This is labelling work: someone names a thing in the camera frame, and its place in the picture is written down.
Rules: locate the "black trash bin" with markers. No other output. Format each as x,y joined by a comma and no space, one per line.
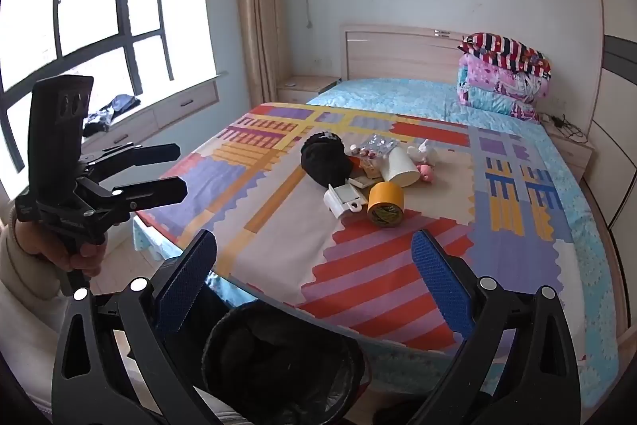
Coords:
278,355

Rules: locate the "yellow tape roll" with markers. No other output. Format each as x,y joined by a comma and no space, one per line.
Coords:
380,201

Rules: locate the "pink printed folded quilt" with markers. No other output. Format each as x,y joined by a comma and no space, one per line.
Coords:
497,89

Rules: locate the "silver blister pack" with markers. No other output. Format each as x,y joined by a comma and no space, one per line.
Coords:
378,145

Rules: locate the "colourful geometric blanket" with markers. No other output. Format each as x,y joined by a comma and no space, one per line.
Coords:
398,265

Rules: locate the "pink toy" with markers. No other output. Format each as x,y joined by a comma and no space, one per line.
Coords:
426,172

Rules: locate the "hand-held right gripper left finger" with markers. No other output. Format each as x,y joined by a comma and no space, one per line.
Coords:
186,280

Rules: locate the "wooden nightstand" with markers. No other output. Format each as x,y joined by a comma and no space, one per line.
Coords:
308,89
567,151

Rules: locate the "light wooden bed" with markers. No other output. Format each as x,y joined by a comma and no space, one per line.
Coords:
398,56

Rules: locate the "person's left hand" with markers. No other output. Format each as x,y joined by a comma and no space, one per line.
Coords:
45,250

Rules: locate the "black cap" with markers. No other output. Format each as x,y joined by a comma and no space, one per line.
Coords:
323,161

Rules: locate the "white paper cup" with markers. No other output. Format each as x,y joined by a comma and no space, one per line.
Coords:
400,166

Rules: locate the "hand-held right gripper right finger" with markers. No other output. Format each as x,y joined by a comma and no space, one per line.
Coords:
440,275

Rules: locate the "beige curtain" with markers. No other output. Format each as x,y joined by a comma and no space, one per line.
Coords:
261,7

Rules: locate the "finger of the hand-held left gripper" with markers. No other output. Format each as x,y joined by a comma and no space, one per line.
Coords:
164,191
159,152

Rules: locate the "small beige box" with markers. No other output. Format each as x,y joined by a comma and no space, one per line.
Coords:
371,167

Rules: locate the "white plastic box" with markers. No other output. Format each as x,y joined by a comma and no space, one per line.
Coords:
341,198

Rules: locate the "dark clothes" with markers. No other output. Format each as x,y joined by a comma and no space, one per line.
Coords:
114,106

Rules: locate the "window seat drawer cabinet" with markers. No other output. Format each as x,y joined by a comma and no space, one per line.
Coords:
174,104

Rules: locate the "white wardrobe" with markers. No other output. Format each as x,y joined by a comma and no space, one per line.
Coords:
614,81

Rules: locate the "orange plastic piece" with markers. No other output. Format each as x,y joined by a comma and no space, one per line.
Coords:
354,164

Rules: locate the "white rabbit toy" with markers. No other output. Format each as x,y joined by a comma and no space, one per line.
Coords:
423,152

